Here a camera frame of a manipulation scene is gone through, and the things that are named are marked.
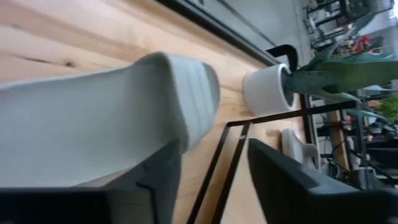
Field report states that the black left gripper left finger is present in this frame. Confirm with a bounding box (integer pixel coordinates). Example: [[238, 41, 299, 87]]
[[104, 139, 183, 224]]

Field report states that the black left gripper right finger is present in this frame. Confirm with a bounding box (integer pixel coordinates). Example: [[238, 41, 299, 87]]
[[248, 138, 398, 224]]

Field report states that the grey rubber slide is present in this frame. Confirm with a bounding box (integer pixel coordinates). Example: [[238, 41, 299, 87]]
[[0, 51, 221, 188], [281, 127, 321, 171]]

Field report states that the black-framed wooden shoe shelf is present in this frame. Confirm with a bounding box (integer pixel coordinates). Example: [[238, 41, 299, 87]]
[[186, 100, 364, 224]]

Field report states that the white round plant pot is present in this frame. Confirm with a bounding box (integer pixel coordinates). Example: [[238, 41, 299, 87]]
[[241, 63, 297, 116]]

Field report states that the green snake plant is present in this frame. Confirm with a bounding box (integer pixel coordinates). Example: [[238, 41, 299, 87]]
[[283, 12, 398, 121]]

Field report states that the black frame bracket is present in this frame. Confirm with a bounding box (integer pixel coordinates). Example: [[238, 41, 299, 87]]
[[266, 44, 300, 73]]

